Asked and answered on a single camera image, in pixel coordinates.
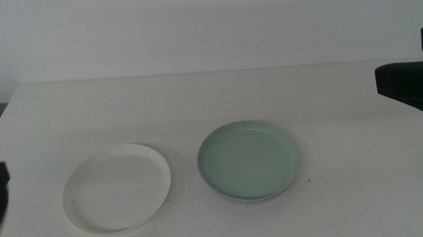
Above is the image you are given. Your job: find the white shallow bowl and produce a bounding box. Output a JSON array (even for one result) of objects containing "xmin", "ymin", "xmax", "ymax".
[{"xmin": 57, "ymin": 140, "xmax": 176, "ymax": 237}]

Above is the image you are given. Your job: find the green shallow bowl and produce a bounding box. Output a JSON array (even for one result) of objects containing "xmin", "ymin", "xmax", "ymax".
[{"xmin": 194, "ymin": 115, "xmax": 305, "ymax": 206}]

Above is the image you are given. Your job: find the grey shallow bowl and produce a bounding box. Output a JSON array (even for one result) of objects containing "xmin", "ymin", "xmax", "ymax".
[{"xmin": 200, "ymin": 168, "xmax": 298, "ymax": 208}]

